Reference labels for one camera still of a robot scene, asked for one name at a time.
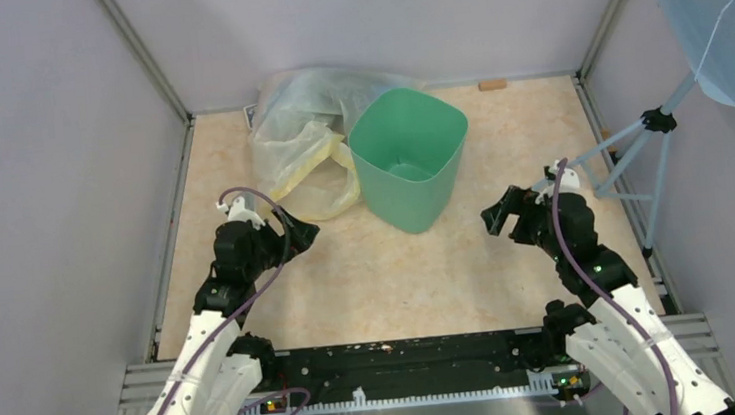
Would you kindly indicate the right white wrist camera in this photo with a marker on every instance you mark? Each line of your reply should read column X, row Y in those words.
column 569, row 181

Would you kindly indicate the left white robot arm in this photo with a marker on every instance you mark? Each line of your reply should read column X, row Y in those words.
column 219, row 365

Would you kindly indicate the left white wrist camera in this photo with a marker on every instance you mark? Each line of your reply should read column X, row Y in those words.
column 241, row 209

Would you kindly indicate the small wooden block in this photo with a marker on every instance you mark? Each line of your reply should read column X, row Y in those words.
column 492, row 85

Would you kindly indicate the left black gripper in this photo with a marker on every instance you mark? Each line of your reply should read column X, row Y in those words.
column 302, row 234

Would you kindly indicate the clear yellowish plastic bag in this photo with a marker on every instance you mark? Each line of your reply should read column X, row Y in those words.
column 299, row 136

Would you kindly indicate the blue playing card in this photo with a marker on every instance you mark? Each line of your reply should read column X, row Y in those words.
column 250, row 113

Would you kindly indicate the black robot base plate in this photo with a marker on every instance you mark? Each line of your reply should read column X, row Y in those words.
column 426, row 366

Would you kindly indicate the light blue tripod stand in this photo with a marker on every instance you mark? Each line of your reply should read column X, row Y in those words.
column 627, row 144

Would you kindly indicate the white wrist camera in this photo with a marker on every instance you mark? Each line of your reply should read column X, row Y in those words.
column 241, row 209
column 569, row 181

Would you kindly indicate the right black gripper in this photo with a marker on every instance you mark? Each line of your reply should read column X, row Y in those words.
column 496, row 215

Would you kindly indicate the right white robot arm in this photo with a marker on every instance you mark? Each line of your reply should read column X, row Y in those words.
column 612, row 330

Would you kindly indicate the green plastic trash bin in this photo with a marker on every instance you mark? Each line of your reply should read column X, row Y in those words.
column 407, row 147

